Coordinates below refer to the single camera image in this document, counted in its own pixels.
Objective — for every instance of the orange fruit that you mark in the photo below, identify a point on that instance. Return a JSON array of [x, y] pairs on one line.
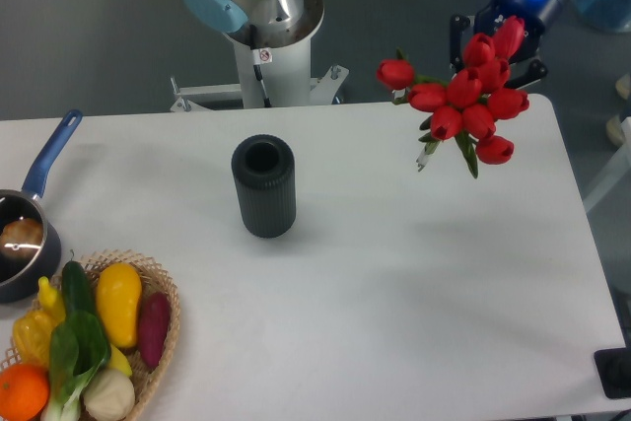
[[24, 392]]

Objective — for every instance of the beige garlic bulb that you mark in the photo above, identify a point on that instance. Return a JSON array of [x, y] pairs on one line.
[[109, 396]]

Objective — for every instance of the green bok choy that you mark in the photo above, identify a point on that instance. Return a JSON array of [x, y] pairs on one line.
[[78, 350]]

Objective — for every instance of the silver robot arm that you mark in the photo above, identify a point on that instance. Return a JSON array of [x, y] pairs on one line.
[[539, 16]]

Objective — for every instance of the dark green cucumber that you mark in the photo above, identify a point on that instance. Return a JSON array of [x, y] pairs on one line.
[[76, 289]]

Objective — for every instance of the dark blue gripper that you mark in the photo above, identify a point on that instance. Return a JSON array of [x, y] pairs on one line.
[[538, 15]]

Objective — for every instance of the red tulip bouquet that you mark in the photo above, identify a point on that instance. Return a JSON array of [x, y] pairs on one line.
[[466, 108]]

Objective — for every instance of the black device at edge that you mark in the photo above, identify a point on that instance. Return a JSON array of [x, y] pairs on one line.
[[613, 367]]

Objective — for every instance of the blue handled saucepan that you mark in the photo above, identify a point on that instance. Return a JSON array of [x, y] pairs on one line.
[[19, 278]]

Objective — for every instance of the purple sweet potato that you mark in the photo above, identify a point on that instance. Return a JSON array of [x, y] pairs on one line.
[[153, 327]]

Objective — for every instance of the dark grey ribbed vase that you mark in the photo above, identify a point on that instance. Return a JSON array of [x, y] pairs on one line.
[[263, 169]]

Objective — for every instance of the yellow bell pepper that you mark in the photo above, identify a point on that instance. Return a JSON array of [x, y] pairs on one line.
[[32, 335]]

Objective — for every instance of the brown bun in pan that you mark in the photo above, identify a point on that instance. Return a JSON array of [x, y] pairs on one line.
[[21, 239]]

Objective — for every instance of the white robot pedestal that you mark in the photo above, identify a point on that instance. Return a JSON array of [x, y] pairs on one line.
[[268, 77]]

